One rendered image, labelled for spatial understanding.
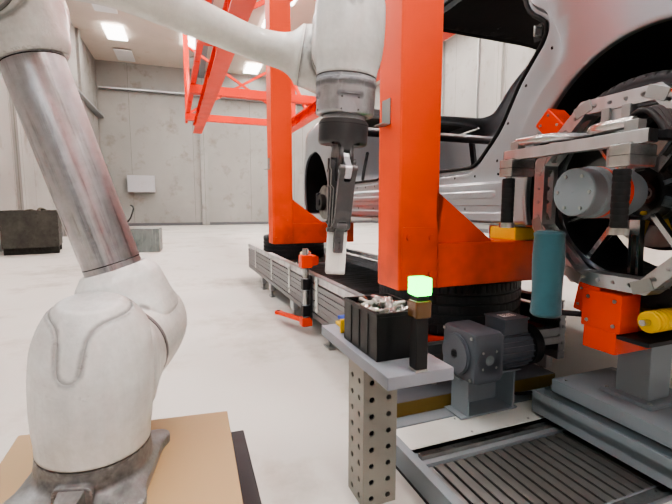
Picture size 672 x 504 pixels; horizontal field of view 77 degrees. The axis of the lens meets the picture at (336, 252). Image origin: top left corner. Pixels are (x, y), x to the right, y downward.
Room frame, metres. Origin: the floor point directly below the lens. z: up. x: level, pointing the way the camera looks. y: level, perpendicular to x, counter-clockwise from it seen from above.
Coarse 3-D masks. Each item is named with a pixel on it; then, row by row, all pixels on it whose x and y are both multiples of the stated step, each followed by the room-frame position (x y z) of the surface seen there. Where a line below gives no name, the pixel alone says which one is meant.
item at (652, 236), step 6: (660, 144) 1.26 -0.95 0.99; (660, 150) 1.26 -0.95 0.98; (666, 216) 1.22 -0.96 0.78; (648, 228) 1.27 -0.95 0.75; (654, 228) 1.25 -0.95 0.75; (648, 234) 1.27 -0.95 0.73; (654, 234) 1.25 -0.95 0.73; (660, 234) 1.24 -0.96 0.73; (648, 240) 1.27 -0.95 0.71; (654, 240) 1.25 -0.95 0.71; (660, 240) 1.24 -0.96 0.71; (648, 246) 1.27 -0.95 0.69; (654, 246) 1.25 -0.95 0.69; (660, 246) 1.23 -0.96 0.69; (666, 246) 1.22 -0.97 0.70
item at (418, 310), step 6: (408, 300) 0.91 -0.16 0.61; (414, 300) 0.89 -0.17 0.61; (408, 306) 0.91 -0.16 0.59; (414, 306) 0.88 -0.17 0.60; (420, 306) 0.88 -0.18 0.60; (426, 306) 0.88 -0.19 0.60; (408, 312) 0.91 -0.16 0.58; (414, 312) 0.88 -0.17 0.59; (420, 312) 0.88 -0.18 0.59; (426, 312) 0.89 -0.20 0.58; (414, 318) 0.89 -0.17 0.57; (420, 318) 0.88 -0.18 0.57; (426, 318) 0.89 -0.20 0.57
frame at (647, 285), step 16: (608, 96) 1.20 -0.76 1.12; (624, 96) 1.16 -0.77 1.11; (640, 96) 1.12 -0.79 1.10; (656, 96) 1.08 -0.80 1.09; (576, 112) 1.29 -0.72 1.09; (592, 112) 1.25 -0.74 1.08; (576, 128) 1.30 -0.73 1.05; (544, 160) 1.39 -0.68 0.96; (560, 160) 1.40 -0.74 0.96; (544, 176) 1.40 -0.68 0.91; (544, 192) 1.40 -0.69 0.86; (544, 208) 1.40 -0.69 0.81; (544, 224) 1.40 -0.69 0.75; (576, 256) 1.32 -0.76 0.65; (576, 272) 1.26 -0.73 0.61; (592, 272) 1.22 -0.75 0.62; (608, 272) 1.21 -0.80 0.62; (656, 272) 1.06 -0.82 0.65; (608, 288) 1.17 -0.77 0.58; (624, 288) 1.13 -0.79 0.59; (640, 288) 1.09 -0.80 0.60; (656, 288) 1.06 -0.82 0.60
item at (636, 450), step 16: (544, 400) 1.37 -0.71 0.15; (560, 400) 1.37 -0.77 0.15; (544, 416) 1.37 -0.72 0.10; (560, 416) 1.31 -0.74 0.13; (576, 416) 1.26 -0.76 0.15; (592, 416) 1.26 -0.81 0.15; (576, 432) 1.25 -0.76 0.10; (592, 432) 1.21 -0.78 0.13; (608, 432) 1.16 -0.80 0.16; (624, 432) 1.17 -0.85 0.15; (608, 448) 1.16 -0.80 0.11; (624, 448) 1.12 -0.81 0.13; (640, 448) 1.08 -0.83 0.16; (656, 448) 1.09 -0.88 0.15; (640, 464) 1.07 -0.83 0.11; (656, 464) 1.04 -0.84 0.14; (656, 480) 1.03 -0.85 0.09
